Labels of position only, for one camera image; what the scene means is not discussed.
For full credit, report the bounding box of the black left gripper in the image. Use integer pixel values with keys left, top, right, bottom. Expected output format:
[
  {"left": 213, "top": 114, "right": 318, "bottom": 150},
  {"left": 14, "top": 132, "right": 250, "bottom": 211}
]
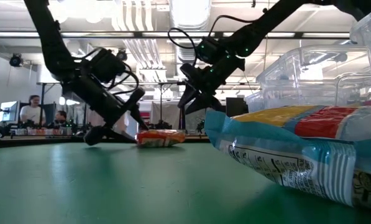
[{"left": 62, "top": 73, "right": 150, "bottom": 146}]

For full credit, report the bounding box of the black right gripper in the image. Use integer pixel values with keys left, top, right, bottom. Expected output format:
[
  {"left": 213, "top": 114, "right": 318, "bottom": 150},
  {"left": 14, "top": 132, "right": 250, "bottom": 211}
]
[{"left": 176, "top": 54, "right": 247, "bottom": 116}]

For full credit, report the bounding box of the red ramen noodle pack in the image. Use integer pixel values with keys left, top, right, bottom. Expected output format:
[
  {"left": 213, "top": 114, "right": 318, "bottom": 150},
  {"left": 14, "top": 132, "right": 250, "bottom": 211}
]
[{"left": 136, "top": 129, "right": 186, "bottom": 148}]

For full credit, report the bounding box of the blue ramen noodle pack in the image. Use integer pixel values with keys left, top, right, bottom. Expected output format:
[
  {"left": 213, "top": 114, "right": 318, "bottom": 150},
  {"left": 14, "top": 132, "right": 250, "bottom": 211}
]
[{"left": 203, "top": 105, "right": 371, "bottom": 212}]

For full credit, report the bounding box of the white curtain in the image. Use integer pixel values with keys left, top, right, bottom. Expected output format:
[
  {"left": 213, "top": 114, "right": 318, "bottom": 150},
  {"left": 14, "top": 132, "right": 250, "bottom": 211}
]
[
  {"left": 150, "top": 101, "right": 181, "bottom": 130},
  {"left": 88, "top": 108, "right": 131, "bottom": 135}
]

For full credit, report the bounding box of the black background cabinet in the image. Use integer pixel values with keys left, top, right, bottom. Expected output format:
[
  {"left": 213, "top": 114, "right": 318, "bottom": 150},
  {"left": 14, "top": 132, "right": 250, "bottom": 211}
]
[{"left": 225, "top": 97, "right": 250, "bottom": 118}]

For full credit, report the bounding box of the person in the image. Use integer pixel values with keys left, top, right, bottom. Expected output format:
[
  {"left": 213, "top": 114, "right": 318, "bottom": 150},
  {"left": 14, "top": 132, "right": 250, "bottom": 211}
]
[
  {"left": 19, "top": 95, "right": 47, "bottom": 126},
  {"left": 53, "top": 110, "right": 70, "bottom": 128}
]

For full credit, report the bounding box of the black background monitor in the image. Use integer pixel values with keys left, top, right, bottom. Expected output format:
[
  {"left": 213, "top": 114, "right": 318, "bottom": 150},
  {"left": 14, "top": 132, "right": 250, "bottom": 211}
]
[{"left": 44, "top": 103, "right": 57, "bottom": 126}]

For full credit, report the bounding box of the black background station frame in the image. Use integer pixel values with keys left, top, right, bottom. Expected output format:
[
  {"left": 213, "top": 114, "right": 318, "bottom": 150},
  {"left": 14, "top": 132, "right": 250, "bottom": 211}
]
[{"left": 147, "top": 81, "right": 186, "bottom": 130}]

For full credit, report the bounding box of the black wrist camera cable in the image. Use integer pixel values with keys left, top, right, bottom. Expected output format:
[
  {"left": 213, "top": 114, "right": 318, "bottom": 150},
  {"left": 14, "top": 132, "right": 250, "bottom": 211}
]
[
  {"left": 167, "top": 14, "right": 262, "bottom": 68},
  {"left": 73, "top": 46, "right": 141, "bottom": 96}
]

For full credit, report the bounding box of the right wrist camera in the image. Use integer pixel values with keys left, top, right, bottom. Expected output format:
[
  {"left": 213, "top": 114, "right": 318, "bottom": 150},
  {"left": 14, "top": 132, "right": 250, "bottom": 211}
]
[{"left": 197, "top": 36, "right": 228, "bottom": 65}]

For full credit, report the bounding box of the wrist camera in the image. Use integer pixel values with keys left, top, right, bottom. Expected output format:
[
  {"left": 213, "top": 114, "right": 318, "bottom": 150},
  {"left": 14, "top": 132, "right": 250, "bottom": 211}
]
[
  {"left": 90, "top": 48, "right": 127, "bottom": 84},
  {"left": 197, "top": 36, "right": 228, "bottom": 65}
]

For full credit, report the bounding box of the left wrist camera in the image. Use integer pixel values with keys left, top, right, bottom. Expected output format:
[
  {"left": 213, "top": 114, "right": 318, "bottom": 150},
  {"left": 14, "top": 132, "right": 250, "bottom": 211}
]
[{"left": 90, "top": 48, "right": 127, "bottom": 84}]

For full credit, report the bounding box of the black round camera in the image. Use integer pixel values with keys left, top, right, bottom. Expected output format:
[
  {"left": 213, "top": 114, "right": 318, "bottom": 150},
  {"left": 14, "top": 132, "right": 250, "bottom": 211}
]
[
  {"left": 116, "top": 49, "right": 129, "bottom": 62},
  {"left": 9, "top": 53, "right": 24, "bottom": 68}
]

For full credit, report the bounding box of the silver ceiling duct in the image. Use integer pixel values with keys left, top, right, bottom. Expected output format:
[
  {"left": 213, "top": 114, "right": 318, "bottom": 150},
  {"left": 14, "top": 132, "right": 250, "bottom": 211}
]
[{"left": 169, "top": 0, "right": 213, "bottom": 94}]

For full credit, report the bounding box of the black metal table frame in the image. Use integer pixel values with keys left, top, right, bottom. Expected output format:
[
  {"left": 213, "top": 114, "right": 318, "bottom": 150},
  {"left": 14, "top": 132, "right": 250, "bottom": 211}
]
[{"left": 0, "top": 135, "right": 211, "bottom": 149}]

